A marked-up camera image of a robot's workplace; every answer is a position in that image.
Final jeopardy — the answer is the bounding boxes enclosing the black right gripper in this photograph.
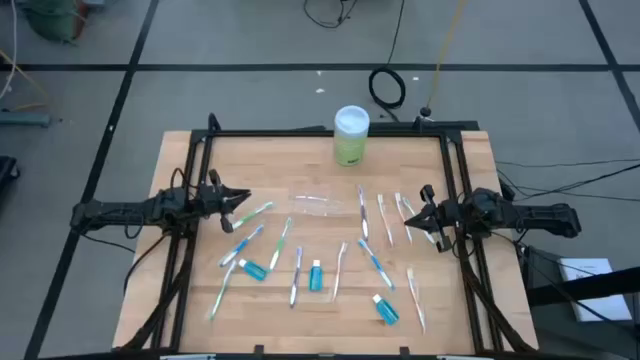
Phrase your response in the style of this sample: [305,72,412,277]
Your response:
[403,184,466,254]

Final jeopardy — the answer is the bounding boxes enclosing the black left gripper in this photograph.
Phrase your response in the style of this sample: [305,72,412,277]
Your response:
[193,168,252,235]

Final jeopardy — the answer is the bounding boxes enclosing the green white toothbrush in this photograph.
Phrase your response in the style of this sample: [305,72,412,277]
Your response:
[231,201,275,231]

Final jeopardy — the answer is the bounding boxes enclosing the purple toothbrush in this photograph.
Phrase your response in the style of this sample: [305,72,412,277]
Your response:
[356,184,370,242]
[288,245,304,308]

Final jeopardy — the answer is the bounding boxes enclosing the small blue mouthwash bottle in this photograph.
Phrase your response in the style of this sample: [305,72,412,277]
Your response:
[237,257,270,282]
[308,259,325,293]
[371,293,401,327]

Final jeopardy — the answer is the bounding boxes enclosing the clear plastic organizer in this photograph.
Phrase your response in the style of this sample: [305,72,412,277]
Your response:
[288,193,347,218]

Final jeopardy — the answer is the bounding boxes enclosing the green canister with white lid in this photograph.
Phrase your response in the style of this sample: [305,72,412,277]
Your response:
[333,104,372,168]

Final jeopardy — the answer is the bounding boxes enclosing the black beam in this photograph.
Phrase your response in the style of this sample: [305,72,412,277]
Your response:
[527,267,640,307]

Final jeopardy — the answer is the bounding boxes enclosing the white booklet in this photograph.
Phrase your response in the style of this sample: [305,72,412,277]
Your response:
[558,257,634,323]

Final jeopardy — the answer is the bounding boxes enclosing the grey flat bar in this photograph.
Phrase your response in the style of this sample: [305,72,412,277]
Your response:
[0,110,52,128]

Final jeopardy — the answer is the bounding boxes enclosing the black case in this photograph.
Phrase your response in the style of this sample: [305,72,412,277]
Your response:
[0,155,21,201]

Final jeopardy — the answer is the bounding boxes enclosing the green bag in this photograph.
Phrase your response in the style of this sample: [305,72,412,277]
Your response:
[22,0,89,45]

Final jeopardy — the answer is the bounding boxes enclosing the black metal table frame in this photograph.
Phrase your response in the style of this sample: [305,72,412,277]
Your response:
[114,112,539,360]

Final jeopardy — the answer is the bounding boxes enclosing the black coiled hanging cable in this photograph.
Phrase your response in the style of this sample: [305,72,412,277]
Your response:
[368,0,407,124]

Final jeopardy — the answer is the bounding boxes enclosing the yellow hanging cable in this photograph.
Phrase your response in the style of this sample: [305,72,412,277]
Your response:
[425,0,469,110]

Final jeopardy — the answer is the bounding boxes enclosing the thin black cable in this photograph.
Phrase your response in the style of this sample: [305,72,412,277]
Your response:
[494,158,640,169]
[497,163,640,203]

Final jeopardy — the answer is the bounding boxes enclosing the black floor cable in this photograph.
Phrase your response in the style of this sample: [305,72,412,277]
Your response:
[303,0,359,30]

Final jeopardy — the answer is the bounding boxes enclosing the thin yellow cord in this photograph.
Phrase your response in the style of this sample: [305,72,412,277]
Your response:
[0,48,50,112]

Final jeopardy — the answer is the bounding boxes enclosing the white cable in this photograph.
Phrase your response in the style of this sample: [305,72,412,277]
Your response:
[0,0,19,101]

